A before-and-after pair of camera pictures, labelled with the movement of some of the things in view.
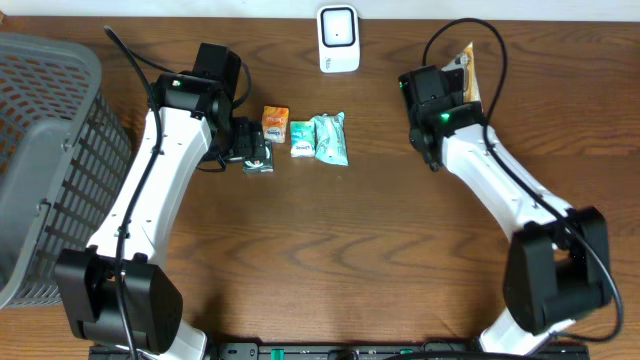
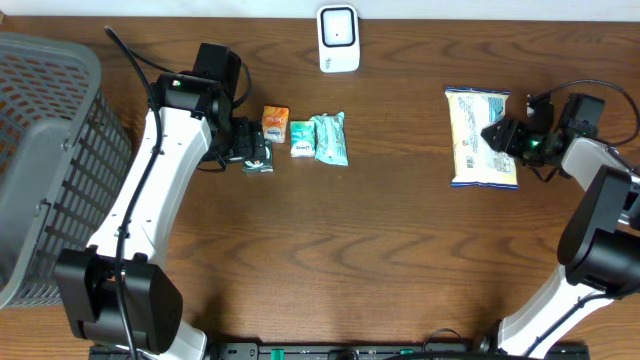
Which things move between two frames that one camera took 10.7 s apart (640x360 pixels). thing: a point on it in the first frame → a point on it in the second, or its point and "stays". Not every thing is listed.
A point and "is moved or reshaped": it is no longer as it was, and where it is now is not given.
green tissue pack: (302, 139) stays
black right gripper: (477, 105) → (508, 136)
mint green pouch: (330, 133) stays
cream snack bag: (465, 60) is moved or reshaped
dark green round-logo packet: (260, 166) stays
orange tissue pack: (274, 123) stays
